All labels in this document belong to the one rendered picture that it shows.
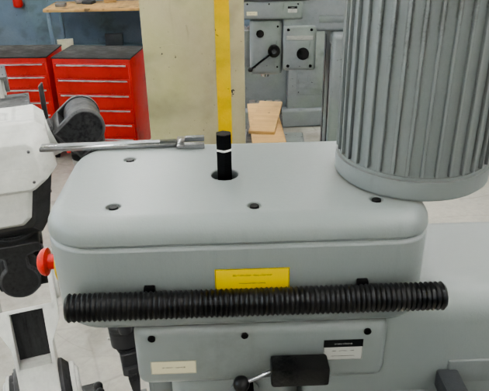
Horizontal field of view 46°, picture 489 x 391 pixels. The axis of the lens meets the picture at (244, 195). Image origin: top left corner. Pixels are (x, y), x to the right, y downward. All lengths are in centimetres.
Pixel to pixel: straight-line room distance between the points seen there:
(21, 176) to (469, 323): 104
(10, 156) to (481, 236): 102
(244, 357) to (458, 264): 32
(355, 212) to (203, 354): 28
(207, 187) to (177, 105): 183
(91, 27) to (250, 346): 944
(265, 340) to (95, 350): 271
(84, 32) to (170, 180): 938
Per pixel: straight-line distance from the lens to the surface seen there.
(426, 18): 66
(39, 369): 171
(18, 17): 1035
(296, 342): 79
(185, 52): 250
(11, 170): 146
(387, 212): 70
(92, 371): 333
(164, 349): 79
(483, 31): 69
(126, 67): 539
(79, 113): 147
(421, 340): 84
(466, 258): 89
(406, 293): 72
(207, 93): 254
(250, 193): 73
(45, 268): 87
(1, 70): 145
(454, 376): 88
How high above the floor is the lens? 221
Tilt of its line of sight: 27 degrees down
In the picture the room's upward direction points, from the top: 1 degrees counter-clockwise
